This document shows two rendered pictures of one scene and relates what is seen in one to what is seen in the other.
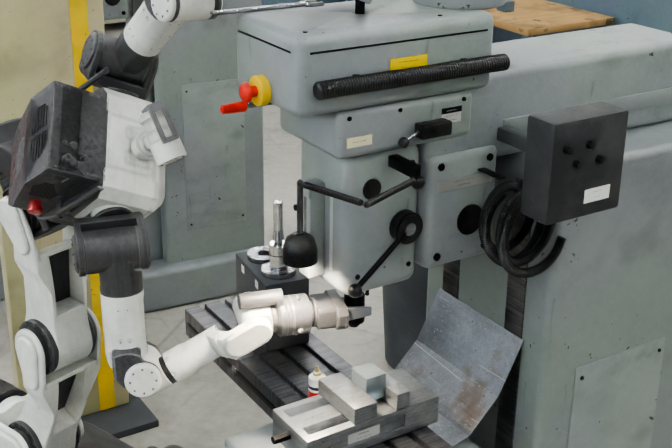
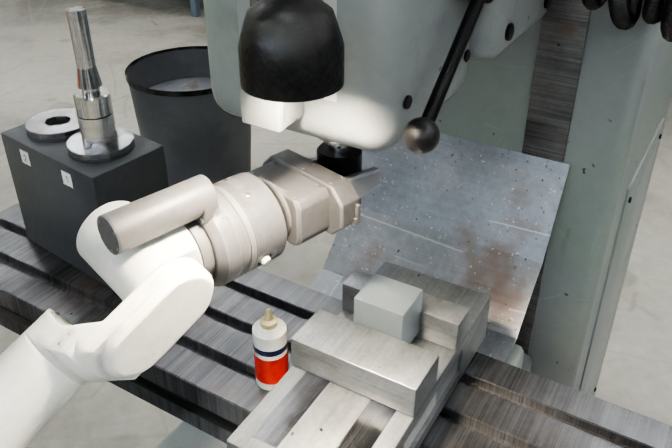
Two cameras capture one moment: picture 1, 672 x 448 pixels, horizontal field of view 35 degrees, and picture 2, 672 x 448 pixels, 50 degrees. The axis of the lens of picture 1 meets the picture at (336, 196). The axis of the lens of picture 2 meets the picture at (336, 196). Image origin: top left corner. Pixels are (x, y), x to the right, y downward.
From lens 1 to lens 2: 174 cm
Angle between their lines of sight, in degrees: 26
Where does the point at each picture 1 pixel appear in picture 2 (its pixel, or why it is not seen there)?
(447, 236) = not seen: outside the picture
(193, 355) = (16, 411)
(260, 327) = (187, 286)
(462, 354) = (447, 210)
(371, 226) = not seen: outside the picture
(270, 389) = (163, 369)
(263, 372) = not seen: hidden behind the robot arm
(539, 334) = (608, 148)
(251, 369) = not seen: hidden behind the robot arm
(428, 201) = not seen: outside the picture
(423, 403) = (478, 319)
